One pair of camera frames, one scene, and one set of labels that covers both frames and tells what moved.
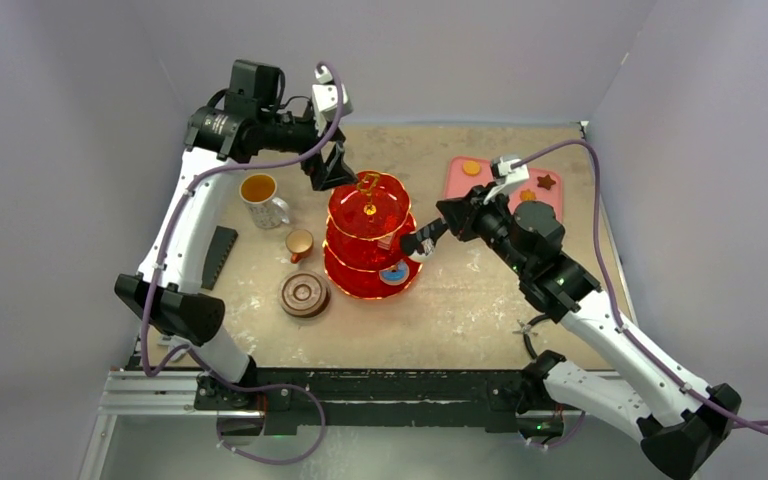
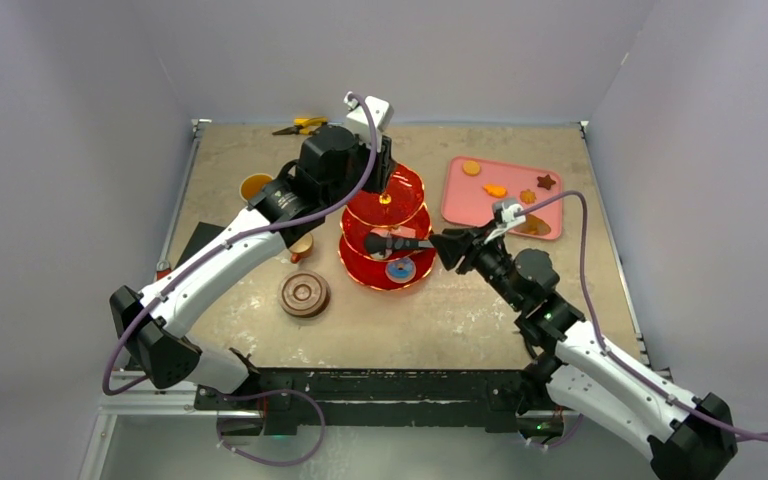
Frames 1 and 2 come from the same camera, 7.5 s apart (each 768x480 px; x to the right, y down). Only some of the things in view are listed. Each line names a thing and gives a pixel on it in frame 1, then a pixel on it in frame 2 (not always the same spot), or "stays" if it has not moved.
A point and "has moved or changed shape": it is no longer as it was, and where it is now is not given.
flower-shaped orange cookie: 527,195 stays
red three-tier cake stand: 368,217 has moved or changed shape
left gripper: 335,171 -> 383,165
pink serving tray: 462,172 stays
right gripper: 462,216 -> 465,247
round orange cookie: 471,168 stays
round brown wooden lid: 304,293 stays
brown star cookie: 546,182 stays
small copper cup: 299,243 stays
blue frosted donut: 396,274 has moved or changed shape
